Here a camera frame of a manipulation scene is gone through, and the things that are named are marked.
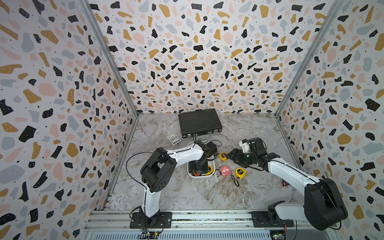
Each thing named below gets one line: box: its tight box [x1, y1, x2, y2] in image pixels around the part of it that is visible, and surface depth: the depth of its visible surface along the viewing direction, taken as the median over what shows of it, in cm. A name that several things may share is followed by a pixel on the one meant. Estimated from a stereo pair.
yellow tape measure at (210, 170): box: [206, 165, 214, 176], surface depth 90 cm
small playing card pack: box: [167, 132, 182, 146], surface depth 106 cm
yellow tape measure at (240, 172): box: [234, 167, 247, 179], surface depth 90 cm
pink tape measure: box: [220, 165, 232, 177], surface depth 92 cm
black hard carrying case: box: [178, 108, 223, 139], surface depth 110 cm
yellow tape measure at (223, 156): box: [218, 152, 228, 162], surface depth 97 cm
